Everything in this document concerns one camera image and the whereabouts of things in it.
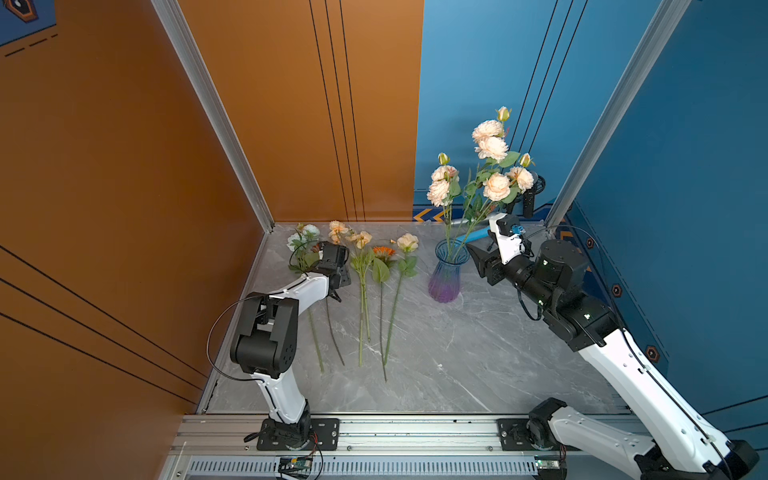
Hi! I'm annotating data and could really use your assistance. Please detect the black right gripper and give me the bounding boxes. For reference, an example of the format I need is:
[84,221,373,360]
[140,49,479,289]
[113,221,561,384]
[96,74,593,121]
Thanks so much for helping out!
[466,242,560,314]

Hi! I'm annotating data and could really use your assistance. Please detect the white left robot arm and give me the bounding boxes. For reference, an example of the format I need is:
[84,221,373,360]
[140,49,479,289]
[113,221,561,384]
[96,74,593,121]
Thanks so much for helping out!
[230,241,351,450]

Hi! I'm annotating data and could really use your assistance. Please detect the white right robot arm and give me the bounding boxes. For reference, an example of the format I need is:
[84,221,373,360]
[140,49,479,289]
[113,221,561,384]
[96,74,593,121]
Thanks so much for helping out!
[468,236,760,479]

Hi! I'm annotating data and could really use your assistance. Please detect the purple blue glass vase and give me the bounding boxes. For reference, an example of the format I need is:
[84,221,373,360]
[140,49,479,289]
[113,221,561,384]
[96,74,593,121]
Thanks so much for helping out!
[428,239,470,303]

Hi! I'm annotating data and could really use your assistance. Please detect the light blue microphone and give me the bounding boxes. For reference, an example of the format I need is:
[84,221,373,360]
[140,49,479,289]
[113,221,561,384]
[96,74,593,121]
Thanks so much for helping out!
[457,228,490,243]

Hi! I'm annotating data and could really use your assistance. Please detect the peach flower bunch stem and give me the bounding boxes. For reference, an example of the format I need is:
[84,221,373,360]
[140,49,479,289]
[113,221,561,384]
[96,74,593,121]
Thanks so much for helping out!
[329,221,373,367]

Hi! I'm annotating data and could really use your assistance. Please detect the left circuit board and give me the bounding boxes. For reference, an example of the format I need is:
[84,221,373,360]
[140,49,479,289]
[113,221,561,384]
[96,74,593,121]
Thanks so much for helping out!
[276,456,314,480]

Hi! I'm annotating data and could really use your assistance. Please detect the circuit board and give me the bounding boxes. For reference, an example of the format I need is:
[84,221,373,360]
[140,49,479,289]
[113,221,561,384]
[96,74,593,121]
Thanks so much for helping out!
[533,457,568,480]
[276,456,314,480]

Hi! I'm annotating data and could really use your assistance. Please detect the right circuit board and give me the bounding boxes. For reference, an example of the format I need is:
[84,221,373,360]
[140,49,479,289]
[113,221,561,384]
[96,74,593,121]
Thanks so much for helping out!
[533,457,568,480]

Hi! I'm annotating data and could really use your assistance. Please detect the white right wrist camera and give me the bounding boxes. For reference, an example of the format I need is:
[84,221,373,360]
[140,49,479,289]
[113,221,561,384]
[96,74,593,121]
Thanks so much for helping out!
[488,212,532,265]

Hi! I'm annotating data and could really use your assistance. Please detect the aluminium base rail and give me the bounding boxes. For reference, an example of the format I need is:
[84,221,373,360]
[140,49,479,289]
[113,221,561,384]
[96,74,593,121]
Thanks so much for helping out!
[160,413,647,479]

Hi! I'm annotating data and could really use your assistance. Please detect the aluminium corner post left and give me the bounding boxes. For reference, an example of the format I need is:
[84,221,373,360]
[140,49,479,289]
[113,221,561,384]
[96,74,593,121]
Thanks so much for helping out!
[151,0,275,233]

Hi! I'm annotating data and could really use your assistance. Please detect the aluminium corner post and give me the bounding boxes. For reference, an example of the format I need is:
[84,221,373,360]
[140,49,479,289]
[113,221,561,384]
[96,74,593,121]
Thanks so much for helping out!
[151,0,275,233]
[544,0,691,230]

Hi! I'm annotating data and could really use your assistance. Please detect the aluminium corner post right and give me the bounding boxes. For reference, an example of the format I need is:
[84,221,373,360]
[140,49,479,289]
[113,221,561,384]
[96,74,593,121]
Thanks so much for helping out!
[544,0,691,230]

